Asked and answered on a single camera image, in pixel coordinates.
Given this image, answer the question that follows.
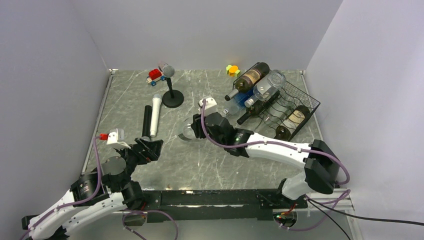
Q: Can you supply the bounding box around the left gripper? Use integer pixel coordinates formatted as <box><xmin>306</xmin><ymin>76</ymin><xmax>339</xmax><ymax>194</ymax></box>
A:
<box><xmin>114</xmin><ymin>136</ymin><xmax>163</xmax><ymax>191</ymax></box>

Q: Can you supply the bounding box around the blue square glass bottle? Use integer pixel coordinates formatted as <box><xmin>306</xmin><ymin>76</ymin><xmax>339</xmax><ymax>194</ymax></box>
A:
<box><xmin>222</xmin><ymin>89</ymin><xmax>253</xmax><ymax>116</ymax></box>

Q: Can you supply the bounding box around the dark wine bottle black neck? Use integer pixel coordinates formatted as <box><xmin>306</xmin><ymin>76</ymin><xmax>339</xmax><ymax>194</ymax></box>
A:
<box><xmin>236</xmin><ymin>99</ymin><xmax>275</xmax><ymax>125</ymax></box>

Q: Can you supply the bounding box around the dark wine bottle silver neck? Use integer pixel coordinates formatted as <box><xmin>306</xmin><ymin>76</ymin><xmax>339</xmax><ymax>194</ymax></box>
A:
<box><xmin>224</xmin><ymin>62</ymin><xmax>270</xmax><ymax>101</ymax></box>

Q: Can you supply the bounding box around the clear round bottle front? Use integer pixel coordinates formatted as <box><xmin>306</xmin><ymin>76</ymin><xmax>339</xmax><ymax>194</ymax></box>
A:
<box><xmin>244</xmin><ymin>69</ymin><xmax>286</xmax><ymax>108</ymax></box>

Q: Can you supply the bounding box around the clear round bottle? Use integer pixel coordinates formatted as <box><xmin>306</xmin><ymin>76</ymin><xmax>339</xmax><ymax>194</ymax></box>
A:
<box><xmin>177</xmin><ymin>118</ymin><xmax>197</xmax><ymax>141</ymax></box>
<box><xmin>244</xmin><ymin>69</ymin><xmax>286</xmax><ymax>108</ymax></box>

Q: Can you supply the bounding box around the dark green wine bottle front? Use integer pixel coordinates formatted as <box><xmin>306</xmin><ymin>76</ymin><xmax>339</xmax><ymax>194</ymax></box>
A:
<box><xmin>274</xmin><ymin>105</ymin><xmax>310</xmax><ymax>141</ymax></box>

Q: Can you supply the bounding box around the clear glass bottle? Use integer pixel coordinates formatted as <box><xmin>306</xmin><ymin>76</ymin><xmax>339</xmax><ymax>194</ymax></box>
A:
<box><xmin>255</xmin><ymin>98</ymin><xmax>293</xmax><ymax>131</ymax></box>

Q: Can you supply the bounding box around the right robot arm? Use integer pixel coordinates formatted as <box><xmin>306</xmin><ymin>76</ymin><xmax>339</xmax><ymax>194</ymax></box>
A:
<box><xmin>185</xmin><ymin>112</ymin><xmax>341</xmax><ymax>208</ymax></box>

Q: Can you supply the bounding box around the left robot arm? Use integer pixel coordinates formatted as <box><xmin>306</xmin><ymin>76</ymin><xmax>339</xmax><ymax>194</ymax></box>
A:
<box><xmin>21</xmin><ymin>131</ymin><xmax>164</xmax><ymax>240</ymax></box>

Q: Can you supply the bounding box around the black white handheld microphone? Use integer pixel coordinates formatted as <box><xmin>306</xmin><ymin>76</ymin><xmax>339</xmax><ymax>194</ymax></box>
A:
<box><xmin>141</xmin><ymin>94</ymin><xmax>162</xmax><ymax>141</ymax></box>

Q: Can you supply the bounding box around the yellow green toy block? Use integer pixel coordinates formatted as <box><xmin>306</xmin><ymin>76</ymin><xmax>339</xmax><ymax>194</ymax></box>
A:
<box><xmin>225</xmin><ymin>64</ymin><xmax>241</xmax><ymax>78</ymax></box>

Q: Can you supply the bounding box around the red toy block car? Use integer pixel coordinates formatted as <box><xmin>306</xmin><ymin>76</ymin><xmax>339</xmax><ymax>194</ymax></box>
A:
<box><xmin>146</xmin><ymin>68</ymin><xmax>166</xmax><ymax>87</ymax></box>

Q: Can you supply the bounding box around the black base bar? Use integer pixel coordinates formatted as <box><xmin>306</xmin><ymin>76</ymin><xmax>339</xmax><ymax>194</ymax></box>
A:
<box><xmin>143</xmin><ymin>189</ymin><xmax>294</xmax><ymax>223</ymax></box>

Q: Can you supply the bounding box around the glitter microphone on stand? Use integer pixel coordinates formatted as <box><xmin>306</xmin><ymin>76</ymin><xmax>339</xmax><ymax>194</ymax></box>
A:
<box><xmin>158</xmin><ymin>61</ymin><xmax>175</xmax><ymax>78</ymax></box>

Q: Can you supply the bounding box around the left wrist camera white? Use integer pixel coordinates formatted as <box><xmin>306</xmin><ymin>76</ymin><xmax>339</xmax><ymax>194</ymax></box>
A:
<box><xmin>106</xmin><ymin>128</ymin><xmax>131</xmax><ymax>150</ymax></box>

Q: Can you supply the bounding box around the black wire wine rack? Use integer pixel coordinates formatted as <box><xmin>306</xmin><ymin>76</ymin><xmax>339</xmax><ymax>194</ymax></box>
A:
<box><xmin>225</xmin><ymin>62</ymin><xmax>319</xmax><ymax>141</ymax></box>

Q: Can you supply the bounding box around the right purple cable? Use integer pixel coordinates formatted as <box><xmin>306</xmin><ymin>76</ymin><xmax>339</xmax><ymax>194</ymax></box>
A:
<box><xmin>200</xmin><ymin>99</ymin><xmax>352</xmax><ymax>233</ymax></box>

